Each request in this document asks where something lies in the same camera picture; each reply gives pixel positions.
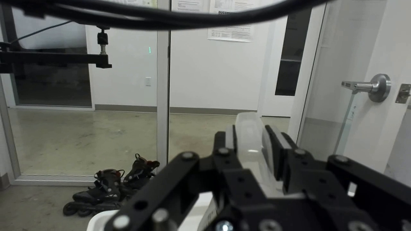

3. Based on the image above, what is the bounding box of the white door with dark window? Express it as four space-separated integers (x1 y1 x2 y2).
256 0 319 119

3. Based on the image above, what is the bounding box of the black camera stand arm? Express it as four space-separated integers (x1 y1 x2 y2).
0 24 115 74

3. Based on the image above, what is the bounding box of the silver door latch plate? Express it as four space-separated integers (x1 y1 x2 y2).
395 82 411 105

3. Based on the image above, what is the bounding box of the white paper wall poster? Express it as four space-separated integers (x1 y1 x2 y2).
207 0 255 43

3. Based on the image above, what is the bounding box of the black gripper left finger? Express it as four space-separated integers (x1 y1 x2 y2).
107 123 242 231

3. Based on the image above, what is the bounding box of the white plastic tray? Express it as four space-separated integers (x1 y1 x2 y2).
86 191 220 231

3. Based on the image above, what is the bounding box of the silver door lever handle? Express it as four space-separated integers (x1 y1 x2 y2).
341 71 393 103

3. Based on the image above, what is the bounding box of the black inline skate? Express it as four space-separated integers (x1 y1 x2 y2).
121 152 161 189
62 166 126 218

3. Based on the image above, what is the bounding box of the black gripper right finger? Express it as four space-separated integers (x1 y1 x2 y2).
262 123 411 231

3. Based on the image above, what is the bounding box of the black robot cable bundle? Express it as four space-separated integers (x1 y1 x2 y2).
0 0 332 32

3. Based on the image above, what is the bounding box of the clear plastic jar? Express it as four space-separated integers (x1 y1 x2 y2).
233 110 278 198

